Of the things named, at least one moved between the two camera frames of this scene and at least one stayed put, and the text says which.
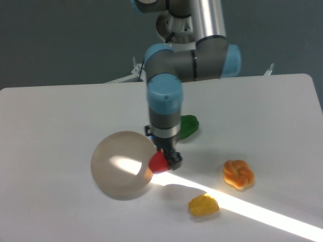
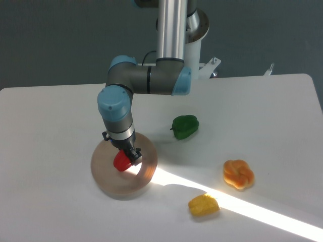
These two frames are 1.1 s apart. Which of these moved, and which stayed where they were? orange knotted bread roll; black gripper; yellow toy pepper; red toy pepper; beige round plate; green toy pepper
Moved: red toy pepper; black gripper
Stayed: yellow toy pepper; green toy pepper; beige round plate; orange knotted bread roll
